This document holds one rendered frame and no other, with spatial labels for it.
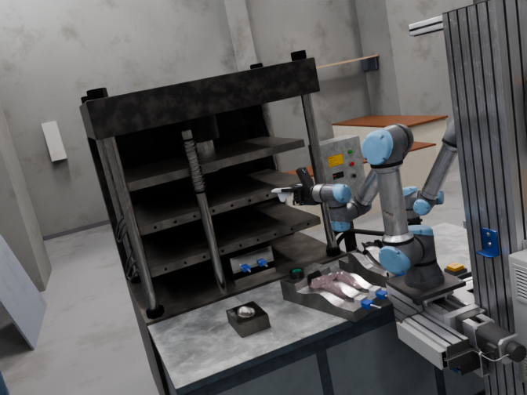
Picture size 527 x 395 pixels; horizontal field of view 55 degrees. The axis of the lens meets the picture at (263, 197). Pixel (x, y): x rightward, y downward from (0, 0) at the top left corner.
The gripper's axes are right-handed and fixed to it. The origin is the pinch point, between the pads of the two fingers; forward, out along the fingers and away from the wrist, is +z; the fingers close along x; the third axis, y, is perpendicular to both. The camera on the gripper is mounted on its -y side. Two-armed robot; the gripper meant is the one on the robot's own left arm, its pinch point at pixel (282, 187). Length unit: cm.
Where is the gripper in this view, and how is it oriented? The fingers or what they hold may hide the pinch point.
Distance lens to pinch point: 227.4
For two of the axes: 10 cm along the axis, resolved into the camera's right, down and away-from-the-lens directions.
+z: -6.8, -0.3, 7.3
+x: 7.3, -1.6, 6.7
